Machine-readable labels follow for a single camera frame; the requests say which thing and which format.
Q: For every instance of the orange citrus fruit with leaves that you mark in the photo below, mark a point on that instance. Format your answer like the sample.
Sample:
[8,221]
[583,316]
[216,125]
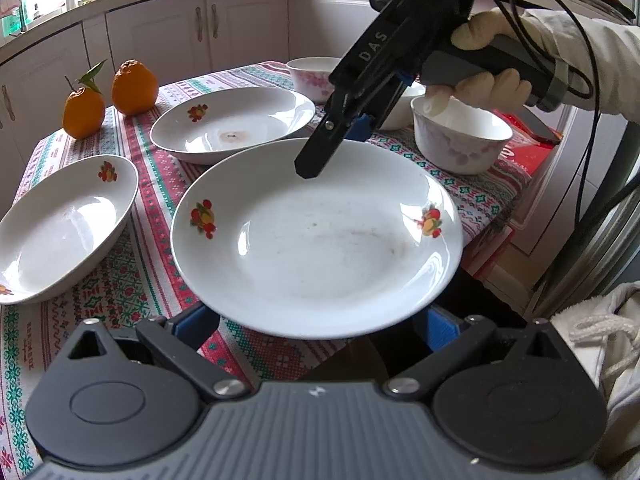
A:
[82,115]

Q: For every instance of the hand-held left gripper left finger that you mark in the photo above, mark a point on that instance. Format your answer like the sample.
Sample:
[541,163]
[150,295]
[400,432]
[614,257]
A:
[194,322]

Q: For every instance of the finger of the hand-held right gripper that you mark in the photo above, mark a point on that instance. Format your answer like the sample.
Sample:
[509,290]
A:
[362,127]
[320,150]

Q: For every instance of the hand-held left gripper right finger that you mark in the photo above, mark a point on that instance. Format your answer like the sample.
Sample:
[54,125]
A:
[442,329]

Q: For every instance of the person's right forearm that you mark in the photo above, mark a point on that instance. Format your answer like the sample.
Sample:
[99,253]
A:
[590,65]

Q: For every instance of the red drink carton box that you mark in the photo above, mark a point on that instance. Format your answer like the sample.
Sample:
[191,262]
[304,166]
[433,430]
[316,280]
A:
[520,170]

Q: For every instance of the white plate with fruit print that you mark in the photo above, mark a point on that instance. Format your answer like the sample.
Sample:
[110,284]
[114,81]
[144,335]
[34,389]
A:
[60,225]
[240,120]
[320,240]

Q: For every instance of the person's right hand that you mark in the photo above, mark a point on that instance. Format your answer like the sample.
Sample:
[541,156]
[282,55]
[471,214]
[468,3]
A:
[480,87]

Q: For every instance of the white bowl with pink flowers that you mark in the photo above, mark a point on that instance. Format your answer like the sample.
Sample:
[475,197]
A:
[460,140]
[405,107]
[307,72]

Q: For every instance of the person's white garment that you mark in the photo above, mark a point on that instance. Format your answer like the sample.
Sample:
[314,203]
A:
[607,340]

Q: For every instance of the grey metal appliance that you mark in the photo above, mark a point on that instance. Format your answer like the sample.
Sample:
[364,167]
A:
[595,240]

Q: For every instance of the black smartphone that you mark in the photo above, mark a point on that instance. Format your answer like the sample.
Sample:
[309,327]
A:
[542,127]

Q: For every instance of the steel pot lid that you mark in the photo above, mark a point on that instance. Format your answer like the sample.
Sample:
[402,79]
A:
[605,0]

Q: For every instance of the white cabinet door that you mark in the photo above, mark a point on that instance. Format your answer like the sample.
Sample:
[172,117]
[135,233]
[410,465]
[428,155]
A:
[155,35]
[45,85]
[247,22]

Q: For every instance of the patterned red green tablecloth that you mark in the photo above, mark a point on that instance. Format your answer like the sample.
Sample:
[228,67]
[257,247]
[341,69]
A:
[145,280]

